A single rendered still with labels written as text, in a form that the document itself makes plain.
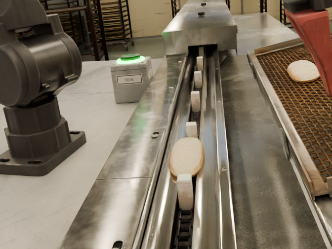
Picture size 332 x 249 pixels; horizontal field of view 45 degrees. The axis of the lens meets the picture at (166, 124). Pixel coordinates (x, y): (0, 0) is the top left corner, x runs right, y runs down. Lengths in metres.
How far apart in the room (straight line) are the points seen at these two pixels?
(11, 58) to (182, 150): 0.22
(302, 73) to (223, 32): 0.47
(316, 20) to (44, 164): 0.37
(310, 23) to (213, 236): 0.17
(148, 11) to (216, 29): 6.66
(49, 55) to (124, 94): 0.29
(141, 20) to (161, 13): 0.40
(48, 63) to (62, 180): 0.14
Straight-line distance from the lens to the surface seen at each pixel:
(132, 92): 0.78
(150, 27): 7.67
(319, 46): 0.32
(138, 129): 0.52
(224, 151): 0.43
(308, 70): 0.56
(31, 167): 0.54
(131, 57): 0.79
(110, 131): 0.65
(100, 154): 0.57
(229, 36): 1.00
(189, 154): 0.44
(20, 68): 0.50
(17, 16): 0.53
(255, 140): 0.57
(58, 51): 0.54
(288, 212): 0.41
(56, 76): 0.53
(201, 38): 1.00
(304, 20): 0.30
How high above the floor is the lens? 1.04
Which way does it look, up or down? 20 degrees down
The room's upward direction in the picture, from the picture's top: 6 degrees counter-clockwise
